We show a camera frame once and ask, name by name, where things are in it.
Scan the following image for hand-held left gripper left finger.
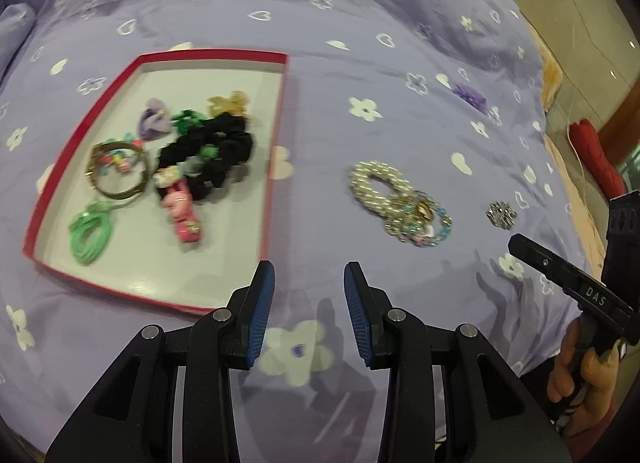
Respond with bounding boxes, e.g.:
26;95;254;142
45;260;277;463

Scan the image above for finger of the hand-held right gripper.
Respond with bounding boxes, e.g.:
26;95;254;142
507;234;635;318

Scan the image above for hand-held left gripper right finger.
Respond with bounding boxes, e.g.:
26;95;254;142
343;261;573;463

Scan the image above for pink hair clip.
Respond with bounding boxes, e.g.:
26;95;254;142
154;168;204;247

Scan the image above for red shallow cardboard box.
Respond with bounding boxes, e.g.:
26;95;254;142
22;49;290;317

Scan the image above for black velvet scrunchie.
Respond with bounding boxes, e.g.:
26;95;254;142
157;114;256;194

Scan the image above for gold bangle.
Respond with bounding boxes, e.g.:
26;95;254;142
89;142;151;202

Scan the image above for mint green hair ties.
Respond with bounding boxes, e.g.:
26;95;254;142
68;199;119;266

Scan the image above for green braided bracelet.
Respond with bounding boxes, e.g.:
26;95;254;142
172;109;221;176

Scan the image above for yellow hair claw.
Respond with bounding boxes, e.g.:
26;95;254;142
206;90;250;120

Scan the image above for colourful bead bracelet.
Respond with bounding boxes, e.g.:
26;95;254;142
95;133;146;176

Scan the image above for purple hair tie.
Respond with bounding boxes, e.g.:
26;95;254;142
139;98;174;142

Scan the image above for person's right hand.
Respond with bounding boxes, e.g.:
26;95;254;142
546;318;633;439

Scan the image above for peach bedsheet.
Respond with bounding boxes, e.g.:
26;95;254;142
542;133;610;276

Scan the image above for silver snowflake charm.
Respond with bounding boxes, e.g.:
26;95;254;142
486;200;519;230

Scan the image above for red fabric bag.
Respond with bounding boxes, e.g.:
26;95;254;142
570;119;629;200

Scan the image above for orange patterned cloth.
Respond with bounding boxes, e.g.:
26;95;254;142
540;49;564;112

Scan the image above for purple flower hair clip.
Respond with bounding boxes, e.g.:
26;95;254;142
452;84;489;112

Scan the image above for purple floral blanket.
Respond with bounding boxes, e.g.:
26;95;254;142
0;0;608;449

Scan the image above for white cable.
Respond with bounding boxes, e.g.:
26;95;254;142
566;124;593;188

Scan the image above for blue crystal bead bracelet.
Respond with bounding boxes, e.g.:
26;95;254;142
385;190;454;247

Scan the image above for white pearl bracelet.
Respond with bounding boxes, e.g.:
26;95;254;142
348;160;417;224

